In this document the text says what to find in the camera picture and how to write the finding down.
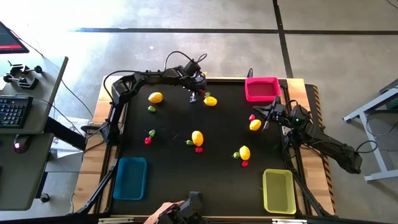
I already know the orange-tinted lemon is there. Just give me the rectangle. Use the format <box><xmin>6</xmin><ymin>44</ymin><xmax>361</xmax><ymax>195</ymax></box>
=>
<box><xmin>147</xmin><ymin>91</ymin><xmax>164</xmax><ymax>104</ymax></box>
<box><xmin>191</xmin><ymin>130</ymin><xmax>205</xmax><ymax>147</ymax></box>

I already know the black handheld device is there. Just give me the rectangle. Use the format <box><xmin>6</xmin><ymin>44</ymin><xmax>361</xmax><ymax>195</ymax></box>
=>
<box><xmin>157</xmin><ymin>191</ymin><xmax>205</xmax><ymax>224</ymax></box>

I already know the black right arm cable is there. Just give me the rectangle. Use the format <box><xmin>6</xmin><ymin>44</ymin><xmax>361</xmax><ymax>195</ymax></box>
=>
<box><xmin>356</xmin><ymin>139</ymin><xmax>379</xmax><ymax>154</ymax></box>

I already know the black aluminium table frame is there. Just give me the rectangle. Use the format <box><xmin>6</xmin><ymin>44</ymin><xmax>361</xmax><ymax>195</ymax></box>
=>
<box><xmin>93</xmin><ymin>77</ymin><xmax>312</xmax><ymax>218</ymax></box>

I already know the pink plastic basket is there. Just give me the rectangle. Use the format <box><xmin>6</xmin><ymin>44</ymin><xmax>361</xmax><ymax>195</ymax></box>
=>
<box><xmin>244</xmin><ymin>77</ymin><xmax>282</xmax><ymax>103</ymax></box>

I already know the grey desk top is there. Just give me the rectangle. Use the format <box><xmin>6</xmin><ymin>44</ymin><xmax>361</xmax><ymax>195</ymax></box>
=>
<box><xmin>0</xmin><ymin>55</ymin><xmax>69</xmax><ymax>134</ymax></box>
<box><xmin>0</xmin><ymin>133</ymin><xmax>54</xmax><ymax>211</ymax></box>

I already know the black rig strut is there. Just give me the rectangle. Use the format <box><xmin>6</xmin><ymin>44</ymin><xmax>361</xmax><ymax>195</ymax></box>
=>
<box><xmin>287</xmin><ymin>161</ymin><xmax>332</xmax><ymax>218</ymax></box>
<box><xmin>74</xmin><ymin>164</ymin><xmax>119</xmax><ymax>215</ymax></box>

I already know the white paper stack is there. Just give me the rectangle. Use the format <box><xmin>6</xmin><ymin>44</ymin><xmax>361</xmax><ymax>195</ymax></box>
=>
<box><xmin>51</xmin><ymin>116</ymin><xmax>91</xmax><ymax>159</ymax></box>

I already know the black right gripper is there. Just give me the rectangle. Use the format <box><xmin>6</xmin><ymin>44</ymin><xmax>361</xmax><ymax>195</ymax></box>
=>
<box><xmin>253</xmin><ymin>96</ymin><xmax>285</xmax><ymax>131</ymax></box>

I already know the yellow black hazard tape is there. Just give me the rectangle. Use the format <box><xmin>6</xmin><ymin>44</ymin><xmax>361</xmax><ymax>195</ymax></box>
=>
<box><xmin>312</xmin><ymin>84</ymin><xmax>335</xmax><ymax>215</ymax></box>

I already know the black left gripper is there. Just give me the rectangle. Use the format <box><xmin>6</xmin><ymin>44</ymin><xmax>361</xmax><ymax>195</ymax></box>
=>
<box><xmin>182</xmin><ymin>72</ymin><xmax>208</xmax><ymax>103</ymax></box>

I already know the white metal frame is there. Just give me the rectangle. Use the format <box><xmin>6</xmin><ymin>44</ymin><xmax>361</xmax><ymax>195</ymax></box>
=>
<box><xmin>343</xmin><ymin>79</ymin><xmax>398</xmax><ymax>183</ymax></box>

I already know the person's hand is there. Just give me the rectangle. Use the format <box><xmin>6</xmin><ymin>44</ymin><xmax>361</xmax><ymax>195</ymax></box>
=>
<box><xmin>143</xmin><ymin>200</ymin><xmax>186</xmax><ymax>224</ymax></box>

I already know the black keyboard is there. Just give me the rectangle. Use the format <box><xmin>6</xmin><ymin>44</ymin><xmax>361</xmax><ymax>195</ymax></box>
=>
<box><xmin>0</xmin><ymin>95</ymin><xmax>34</xmax><ymax>129</ymax></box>

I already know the blue plastic basket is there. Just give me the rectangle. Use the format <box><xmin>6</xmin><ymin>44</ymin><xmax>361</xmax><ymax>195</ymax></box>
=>
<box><xmin>113</xmin><ymin>156</ymin><xmax>148</xmax><ymax>200</ymax></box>

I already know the yellow-green plastic basket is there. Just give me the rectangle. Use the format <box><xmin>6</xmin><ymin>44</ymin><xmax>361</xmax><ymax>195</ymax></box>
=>
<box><xmin>262</xmin><ymin>169</ymin><xmax>297</xmax><ymax>215</ymax></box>

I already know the dark desk monitor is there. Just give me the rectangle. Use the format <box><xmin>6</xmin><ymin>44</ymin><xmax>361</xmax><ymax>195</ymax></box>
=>
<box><xmin>0</xmin><ymin>21</ymin><xmax>30</xmax><ymax>55</ymax></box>

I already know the black desk clamp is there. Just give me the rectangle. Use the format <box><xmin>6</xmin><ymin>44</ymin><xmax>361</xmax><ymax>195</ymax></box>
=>
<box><xmin>7</xmin><ymin>60</ymin><xmax>44</xmax><ymax>77</ymax></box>
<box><xmin>2</xmin><ymin>74</ymin><xmax>40</xmax><ymax>90</ymax></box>

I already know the black computer mouse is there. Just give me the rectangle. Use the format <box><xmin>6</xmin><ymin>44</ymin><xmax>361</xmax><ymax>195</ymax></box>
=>
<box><xmin>13</xmin><ymin>134</ymin><xmax>31</xmax><ymax>154</ymax></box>

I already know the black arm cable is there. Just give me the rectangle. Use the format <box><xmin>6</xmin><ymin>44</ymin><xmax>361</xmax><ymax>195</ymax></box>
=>
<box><xmin>356</xmin><ymin>139</ymin><xmax>379</xmax><ymax>154</ymax></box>
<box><xmin>164</xmin><ymin>50</ymin><xmax>208</xmax><ymax>71</ymax></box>

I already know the black desk beam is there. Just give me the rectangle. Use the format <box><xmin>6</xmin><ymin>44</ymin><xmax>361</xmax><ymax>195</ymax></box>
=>
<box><xmin>43</xmin><ymin>116</ymin><xmax>88</xmax><ymax>152</ymax></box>

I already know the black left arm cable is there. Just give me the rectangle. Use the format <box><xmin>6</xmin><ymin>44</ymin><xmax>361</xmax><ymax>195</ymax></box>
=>
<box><xmin>164</xmin><ymin>50</ymin><xmax>208</xmax><ymax>71</ymax></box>

